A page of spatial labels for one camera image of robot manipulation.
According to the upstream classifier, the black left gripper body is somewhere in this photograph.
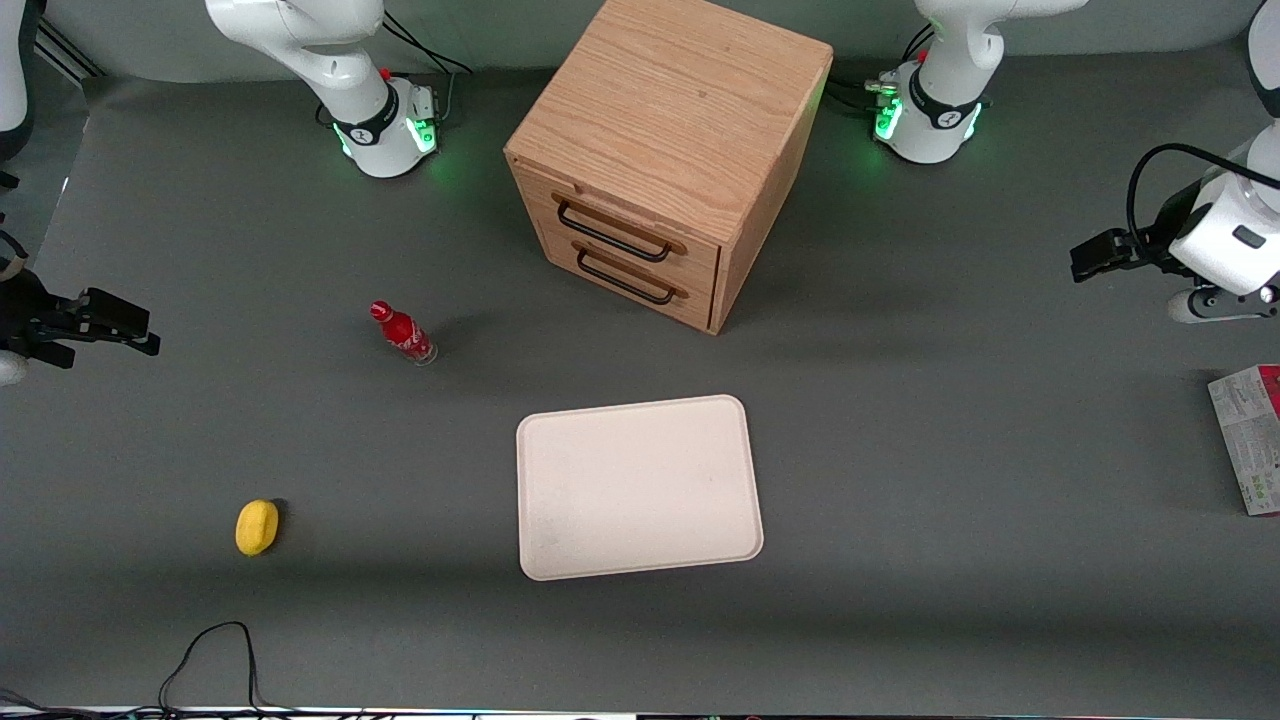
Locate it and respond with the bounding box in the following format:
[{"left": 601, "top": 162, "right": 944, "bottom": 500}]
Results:
[{"left": 1128, "top": 185, "right": 1201, "bottom": 279}]

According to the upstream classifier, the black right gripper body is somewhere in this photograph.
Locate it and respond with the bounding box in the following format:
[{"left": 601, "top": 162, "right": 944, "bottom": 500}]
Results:
[{"left": 0, "top": 265, "right": 81, "bottom": 371}]

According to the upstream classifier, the red cookie box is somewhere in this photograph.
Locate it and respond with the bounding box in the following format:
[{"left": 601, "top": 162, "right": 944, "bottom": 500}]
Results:
[{"left": 1207, "top": 365, "right": 1280, "bottom": 517}]

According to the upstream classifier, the beige plastic tray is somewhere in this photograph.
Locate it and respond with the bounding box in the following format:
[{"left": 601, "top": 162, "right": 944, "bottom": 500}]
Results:
[{"left": 516, "top": 395, "right": 765, "bottom": 582}]

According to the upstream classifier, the yellow lemon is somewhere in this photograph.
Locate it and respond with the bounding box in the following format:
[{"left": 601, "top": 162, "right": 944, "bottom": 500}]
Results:
[{"left": 235, "top": 499, "right": 282, "bottom": 557}]

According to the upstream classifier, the red cola bottle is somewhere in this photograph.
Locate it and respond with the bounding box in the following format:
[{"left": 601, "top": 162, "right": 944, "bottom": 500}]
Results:
[{"left": 369, "top": 300, "right": 439, "bottom": 367}]

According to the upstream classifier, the wooden drawer front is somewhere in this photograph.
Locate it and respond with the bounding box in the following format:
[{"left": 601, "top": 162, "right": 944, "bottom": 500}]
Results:
[
  {"left": 515, "top": 166, "right": 722, "bottom": 293},
  {"left": 538, "top": 222, "right": 719, "bottom": 333}
]

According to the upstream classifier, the wooden drawer cabinet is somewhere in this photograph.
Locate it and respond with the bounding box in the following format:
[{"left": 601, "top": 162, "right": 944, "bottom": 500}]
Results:
[{"left": 503, "top": 0, "right": 835, "bottom": 336}]

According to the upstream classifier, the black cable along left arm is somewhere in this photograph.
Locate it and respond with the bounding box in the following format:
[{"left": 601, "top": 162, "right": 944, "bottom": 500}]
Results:
[{"left": 1126, "top": 143, "right": 1280, "bottom": 241}]

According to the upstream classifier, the aluminium frame rail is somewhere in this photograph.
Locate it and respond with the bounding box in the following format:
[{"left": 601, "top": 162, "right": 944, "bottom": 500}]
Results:
[{"left": 35, "top": 18, "right": 107, "bottom": 83}]

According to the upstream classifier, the black left arm base cable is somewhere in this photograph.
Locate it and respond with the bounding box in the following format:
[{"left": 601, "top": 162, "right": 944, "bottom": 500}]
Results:
[{"left": 828, "top": 20, "right": 936, "bottom": 117}]

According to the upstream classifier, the black arm base cable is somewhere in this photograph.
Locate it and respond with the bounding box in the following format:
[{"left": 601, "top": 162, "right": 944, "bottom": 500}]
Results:
[
  {"left": 828, "top": 20, "right": 936, "bottom": 117},
  {"left": 380, "top": 10, "right": 474, "bottom": 127}
]

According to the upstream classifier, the black looped table cable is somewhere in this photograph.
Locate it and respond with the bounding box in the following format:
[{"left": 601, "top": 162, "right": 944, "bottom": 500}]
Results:
[{"left": 0, "top": 621, "right": 301, "bottom": 720}]

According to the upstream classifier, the black right arm base cable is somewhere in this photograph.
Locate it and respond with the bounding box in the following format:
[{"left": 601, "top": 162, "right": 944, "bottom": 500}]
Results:
[{"left": 380, "top": 10, "right": 474, "bottom": 127}]

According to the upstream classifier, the black metal drawer handle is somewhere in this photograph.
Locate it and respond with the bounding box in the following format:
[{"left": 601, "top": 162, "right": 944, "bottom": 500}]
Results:
[
  {"left": 556, "top": 200, "right": 674, "bottom": 264},
  {"left": 576, "top": 248, "right": 678, "bottom": 306}
]

